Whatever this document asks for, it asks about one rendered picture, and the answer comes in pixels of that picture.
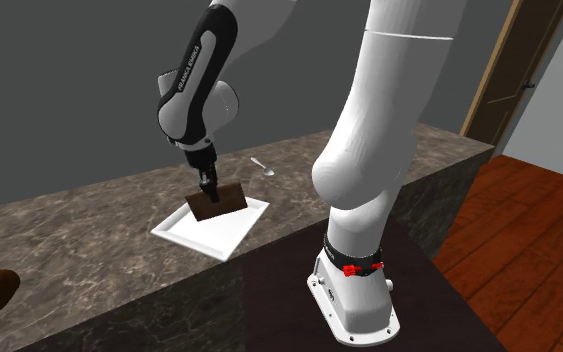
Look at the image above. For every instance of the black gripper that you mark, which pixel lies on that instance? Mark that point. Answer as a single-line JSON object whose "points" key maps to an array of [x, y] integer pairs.
{"points": [[201, 158]]}

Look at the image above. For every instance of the brown square slab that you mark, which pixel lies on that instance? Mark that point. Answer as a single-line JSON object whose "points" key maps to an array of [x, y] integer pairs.
{"points": [[225, 202]]}

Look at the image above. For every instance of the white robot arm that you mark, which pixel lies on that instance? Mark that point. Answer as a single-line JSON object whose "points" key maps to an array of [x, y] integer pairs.
{"points": [[373, 122]]}

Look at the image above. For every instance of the white square plate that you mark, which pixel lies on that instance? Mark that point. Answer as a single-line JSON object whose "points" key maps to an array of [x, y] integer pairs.
{"points": [[212, 231]]}

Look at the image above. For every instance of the silver spoon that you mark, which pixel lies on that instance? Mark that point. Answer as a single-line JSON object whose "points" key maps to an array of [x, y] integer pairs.
{"points": [[263, 166]]}

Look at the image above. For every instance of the dark robot stand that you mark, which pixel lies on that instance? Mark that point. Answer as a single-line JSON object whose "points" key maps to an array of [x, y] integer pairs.
{"points": [[310, 312]]}

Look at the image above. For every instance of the brown wooden door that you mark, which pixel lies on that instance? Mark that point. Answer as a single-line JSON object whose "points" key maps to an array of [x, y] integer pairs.
{"points": [[510, 73]]}

